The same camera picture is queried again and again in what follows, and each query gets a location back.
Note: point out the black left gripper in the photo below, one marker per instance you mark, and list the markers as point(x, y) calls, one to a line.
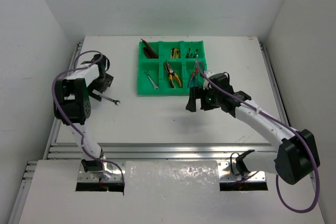
point(103, 84)

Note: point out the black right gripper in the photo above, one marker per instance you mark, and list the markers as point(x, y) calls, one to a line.
point(198, 92)

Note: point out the blue red handle screwdriver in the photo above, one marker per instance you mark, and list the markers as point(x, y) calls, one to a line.
point(193, 82)

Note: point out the silver open-end wrench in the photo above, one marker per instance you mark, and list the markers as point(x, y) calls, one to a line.
point(155, 86)
point(116, 102)

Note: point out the yellow handle needle-nose pliers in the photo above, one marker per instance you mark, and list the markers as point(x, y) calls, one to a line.
point(172, 76)

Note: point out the yellow black utility knife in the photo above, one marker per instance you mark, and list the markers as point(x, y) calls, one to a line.
point(172, 54)

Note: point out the small yellow black cutter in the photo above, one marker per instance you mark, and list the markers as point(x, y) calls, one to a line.
point(176, 53)

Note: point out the red black utility knife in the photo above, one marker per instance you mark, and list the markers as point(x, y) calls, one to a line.
point(150, 49)

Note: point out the red black box cutter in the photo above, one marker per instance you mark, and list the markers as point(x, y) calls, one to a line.
point(147, 53)

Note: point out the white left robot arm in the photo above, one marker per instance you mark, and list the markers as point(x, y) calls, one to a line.
point(71, 92)

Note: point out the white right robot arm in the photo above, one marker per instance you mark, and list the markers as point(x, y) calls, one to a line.
point(296, 151)

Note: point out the green six-compartment bin tray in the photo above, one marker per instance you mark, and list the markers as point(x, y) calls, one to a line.
point(182, 66)

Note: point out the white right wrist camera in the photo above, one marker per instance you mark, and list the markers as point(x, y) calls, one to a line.
point(208, 78)

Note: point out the aluminium front rail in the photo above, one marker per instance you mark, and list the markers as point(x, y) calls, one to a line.
point(120, 153)

